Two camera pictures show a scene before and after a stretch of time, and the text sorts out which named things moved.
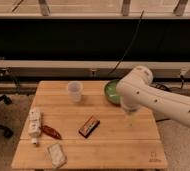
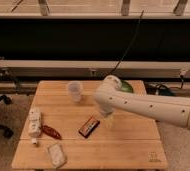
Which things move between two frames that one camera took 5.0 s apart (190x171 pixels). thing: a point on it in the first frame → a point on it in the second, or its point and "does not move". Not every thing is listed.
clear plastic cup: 75,89 does not move
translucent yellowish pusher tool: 131,115 → 109,120
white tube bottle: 34,124 does not move
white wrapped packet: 57,155 does not move
